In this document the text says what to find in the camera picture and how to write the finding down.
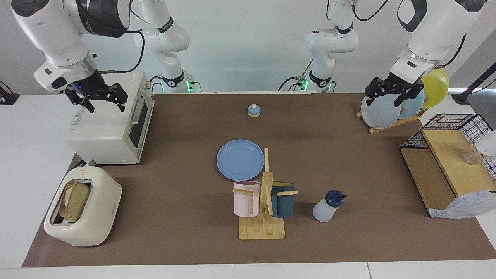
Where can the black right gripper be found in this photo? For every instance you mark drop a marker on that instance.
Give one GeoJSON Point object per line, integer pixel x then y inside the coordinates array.
{"type": "Point", "coordinates": [88, 88]}

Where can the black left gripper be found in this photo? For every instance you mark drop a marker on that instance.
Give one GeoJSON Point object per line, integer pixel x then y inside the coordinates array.
{"type": "Point", "coordinates": [397, 84]}

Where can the toasted bread slice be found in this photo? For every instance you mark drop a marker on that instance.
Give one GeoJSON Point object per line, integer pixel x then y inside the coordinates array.
{"type": "Point", "coordinates": [75, 199]}

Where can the white bottle with navy cap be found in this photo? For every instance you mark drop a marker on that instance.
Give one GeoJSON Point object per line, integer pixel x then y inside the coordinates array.
{"type": "Point", "coordinates": [323, 211]}

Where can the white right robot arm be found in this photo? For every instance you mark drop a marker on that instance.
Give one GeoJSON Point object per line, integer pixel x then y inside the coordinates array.
{"type": "Point", "coordinates": [50, 35]}

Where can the pale grey plate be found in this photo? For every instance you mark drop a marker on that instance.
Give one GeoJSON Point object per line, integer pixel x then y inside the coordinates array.
{"type": "Point", "coordinates": [381, 114]}

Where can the light blue plate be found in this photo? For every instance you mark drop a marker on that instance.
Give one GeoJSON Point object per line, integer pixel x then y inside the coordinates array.
{"type": "Point", "coordinates": [412, 111]}

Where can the wooden plate rack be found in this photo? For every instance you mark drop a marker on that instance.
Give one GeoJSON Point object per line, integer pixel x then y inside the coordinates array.
{"type": "Point", "coordinates": [391, 124]}

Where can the yellow plate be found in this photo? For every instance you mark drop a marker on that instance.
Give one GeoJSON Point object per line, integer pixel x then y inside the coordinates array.
{"type": "Point", "coordinates": [438, 87]}

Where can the blue round plate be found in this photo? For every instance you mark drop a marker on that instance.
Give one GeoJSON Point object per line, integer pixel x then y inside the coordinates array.
{"type": "Point", "coordinates": [238, 159]}

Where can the white toaster oven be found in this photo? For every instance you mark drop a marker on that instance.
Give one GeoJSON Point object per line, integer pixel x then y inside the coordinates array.
{"type": "Point", "coordinates": [100, 131]}

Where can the black clamp stand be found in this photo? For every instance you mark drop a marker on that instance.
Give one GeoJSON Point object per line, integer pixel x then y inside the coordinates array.
{"type": "Point", "coordinates": [463, 97]}
{"type": "Point", "coordinates": [7, 99]}

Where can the clear glass cup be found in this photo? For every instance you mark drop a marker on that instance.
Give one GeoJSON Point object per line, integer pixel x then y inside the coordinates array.
{"type": "Point", "coordinates": [471, 158]}

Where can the brown table mat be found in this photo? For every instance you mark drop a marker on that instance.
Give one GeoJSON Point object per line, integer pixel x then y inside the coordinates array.
{"type": "Point", "coordinates": [174, 174]}

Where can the cream two-slot toaster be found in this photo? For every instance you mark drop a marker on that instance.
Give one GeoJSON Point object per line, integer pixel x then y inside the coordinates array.
{"type": "Point", "coordinates": [100, 209]}

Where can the blue checkered cloth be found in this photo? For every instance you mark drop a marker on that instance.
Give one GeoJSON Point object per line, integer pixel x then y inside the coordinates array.
{"type": "Point", "coordinates": [465, 205]}

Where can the teal mug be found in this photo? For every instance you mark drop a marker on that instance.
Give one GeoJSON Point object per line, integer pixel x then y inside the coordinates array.
{"type": "Point", "coordinates": [285, 205]}

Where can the pink mug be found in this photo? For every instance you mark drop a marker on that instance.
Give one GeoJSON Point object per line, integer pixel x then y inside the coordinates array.
{"type": "Point", "coordinates": [243, 201]}

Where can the wooden mug tree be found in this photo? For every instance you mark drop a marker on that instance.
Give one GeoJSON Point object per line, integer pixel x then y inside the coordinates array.
{"type": "Point", "coordinates": [261, 230]}

